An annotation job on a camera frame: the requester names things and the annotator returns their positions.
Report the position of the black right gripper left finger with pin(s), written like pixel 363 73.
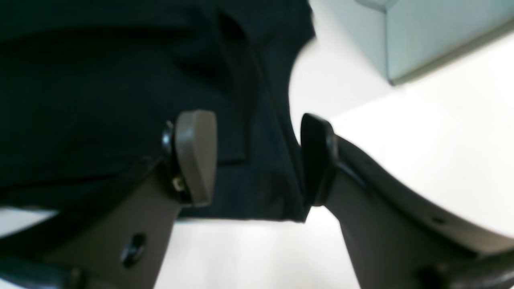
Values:
pixel 118 236

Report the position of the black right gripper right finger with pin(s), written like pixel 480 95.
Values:
pixel 396 239

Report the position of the white box at table corner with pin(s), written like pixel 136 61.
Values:
pixel 421 36

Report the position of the black T-shirt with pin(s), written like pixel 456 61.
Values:
pixel 88 85

